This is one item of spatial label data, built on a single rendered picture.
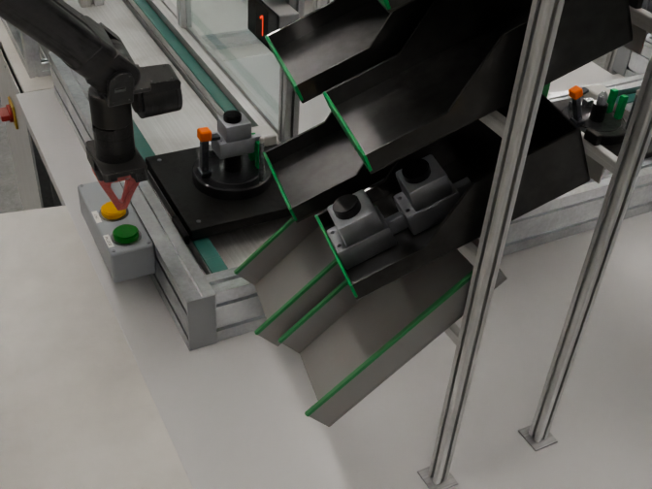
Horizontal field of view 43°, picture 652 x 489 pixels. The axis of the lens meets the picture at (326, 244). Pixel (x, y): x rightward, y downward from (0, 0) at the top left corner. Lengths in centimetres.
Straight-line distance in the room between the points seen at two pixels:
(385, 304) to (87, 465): 45
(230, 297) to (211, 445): 23
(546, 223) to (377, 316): 60
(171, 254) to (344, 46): 50
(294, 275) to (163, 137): 63
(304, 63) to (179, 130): 78
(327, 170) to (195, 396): 40
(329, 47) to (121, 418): 59
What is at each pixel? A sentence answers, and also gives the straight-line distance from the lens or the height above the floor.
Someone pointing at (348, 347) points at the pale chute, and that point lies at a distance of 105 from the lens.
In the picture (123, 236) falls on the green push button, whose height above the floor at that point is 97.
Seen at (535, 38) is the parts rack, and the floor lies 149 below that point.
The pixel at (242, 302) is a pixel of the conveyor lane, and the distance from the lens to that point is 127.
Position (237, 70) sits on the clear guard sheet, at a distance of 178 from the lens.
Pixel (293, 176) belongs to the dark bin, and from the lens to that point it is 106.
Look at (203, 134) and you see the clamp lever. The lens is 139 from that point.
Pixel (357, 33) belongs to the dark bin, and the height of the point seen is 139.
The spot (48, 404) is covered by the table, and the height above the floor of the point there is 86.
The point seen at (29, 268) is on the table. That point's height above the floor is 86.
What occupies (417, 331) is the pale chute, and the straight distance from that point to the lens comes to 96.
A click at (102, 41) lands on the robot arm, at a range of 111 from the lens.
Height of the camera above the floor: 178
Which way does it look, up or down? 38 degrees down
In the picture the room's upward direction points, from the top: 4 degrees clockwise
